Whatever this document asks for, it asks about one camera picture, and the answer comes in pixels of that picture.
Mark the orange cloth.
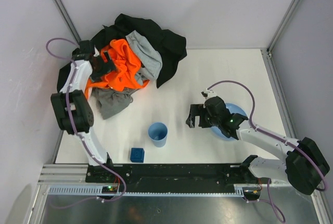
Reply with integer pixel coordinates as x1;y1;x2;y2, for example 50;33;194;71
84;39;149;99

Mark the dark grey cloth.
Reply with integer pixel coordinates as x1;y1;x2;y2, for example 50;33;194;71
93;88;136;120

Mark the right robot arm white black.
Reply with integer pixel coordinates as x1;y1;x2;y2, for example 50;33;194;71
186;96;330;195

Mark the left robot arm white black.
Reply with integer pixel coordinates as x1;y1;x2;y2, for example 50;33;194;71
50;40;116;168

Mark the light grey cloth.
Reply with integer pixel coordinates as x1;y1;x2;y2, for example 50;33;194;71
126;30;163;85

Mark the black cloth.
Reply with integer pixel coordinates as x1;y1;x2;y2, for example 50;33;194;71
57;14;187;91

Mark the blue plastic bowl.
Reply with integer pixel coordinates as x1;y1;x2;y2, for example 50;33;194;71
211;103;247;141

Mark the blue plastic cup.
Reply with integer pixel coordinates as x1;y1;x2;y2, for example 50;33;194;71
148;122;168;147

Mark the blue cube block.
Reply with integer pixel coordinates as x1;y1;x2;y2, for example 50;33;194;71
130;147;145;163

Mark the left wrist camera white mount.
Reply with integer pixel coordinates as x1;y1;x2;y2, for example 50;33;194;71
94;47;100;57

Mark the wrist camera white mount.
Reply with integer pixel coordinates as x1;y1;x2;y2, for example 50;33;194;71
94;47;100;57
201;90;217;100

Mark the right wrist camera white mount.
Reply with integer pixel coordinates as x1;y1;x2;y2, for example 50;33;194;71
201;90;217;100

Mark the white slotted cable duct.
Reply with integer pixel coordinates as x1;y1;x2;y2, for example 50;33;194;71
48;184;250;197

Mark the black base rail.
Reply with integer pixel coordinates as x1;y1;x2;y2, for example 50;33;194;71
85;163;261;193

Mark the left aluminium frame post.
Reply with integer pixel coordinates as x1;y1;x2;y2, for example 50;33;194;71
52;0;81;47

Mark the aluminium frame post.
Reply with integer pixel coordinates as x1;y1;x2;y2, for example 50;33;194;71
52;0;81;47
266;0;302;55

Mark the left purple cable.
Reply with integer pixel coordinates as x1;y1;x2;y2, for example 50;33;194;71
46;38;127;209

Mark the purple cable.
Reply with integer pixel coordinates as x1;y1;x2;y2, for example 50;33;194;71
46;38;127;209
207;80;326;222

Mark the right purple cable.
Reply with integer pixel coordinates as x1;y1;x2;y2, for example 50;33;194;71
207;80;326;222

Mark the right aluminium frame post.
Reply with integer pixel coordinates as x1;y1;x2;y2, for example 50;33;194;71
266;0;302;55

